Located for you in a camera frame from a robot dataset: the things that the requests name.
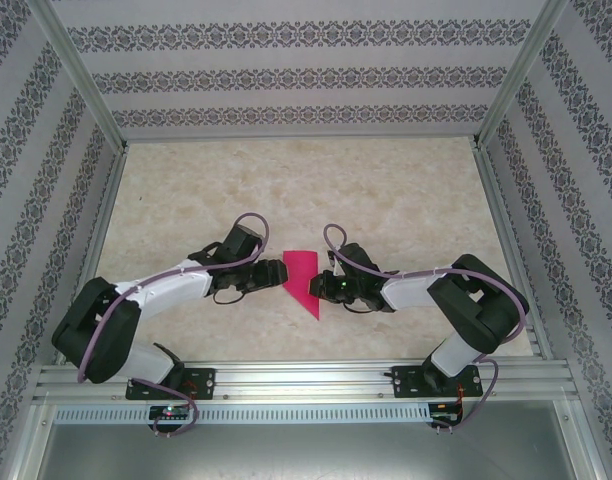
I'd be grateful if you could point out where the magenta cloth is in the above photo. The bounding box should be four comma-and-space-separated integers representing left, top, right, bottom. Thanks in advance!
281, 248, 321, 321

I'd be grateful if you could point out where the grey metal base sheet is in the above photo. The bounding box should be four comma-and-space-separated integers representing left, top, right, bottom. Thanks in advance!
35, 422, 602, 480

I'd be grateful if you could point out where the small circuit board green light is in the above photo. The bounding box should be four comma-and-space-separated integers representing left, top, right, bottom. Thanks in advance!
149, 404, 190, 420

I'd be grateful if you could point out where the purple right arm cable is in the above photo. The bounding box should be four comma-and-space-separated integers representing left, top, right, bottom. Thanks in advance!
323, 223, 530, 435

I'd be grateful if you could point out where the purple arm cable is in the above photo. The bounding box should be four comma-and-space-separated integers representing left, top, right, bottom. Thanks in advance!
77, 212, 271, 440
323, 223, 530, 435

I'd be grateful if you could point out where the long aluminium mounting rail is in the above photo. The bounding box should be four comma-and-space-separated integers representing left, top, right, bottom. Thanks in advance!
33, 357, 575, 401

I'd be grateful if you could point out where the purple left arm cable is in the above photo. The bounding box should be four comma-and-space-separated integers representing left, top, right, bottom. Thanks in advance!
77, 212, 271, 440

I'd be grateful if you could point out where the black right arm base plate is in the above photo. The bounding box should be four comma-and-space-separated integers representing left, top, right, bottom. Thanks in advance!
391, 364, 482, 400

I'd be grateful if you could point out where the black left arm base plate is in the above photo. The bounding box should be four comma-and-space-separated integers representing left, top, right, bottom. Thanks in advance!
125, 367, 217, 401

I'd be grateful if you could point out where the slotted grey cable duct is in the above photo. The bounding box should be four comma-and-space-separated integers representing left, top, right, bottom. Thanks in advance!
53, 403, 432, 425

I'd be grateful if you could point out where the aluminium side rail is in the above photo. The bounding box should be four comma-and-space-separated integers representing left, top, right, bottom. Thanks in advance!
53, 147, 130, 364
473, 144, 555, 361

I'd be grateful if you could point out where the aluminium frame post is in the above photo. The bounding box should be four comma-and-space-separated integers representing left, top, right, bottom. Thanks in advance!
473, 0, 572, 151
28, 0, 130, 154

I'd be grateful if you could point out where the aluminium frame beam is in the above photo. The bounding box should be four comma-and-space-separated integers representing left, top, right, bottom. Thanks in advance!
3, 399, 57, 480
555, 397, 612, 480

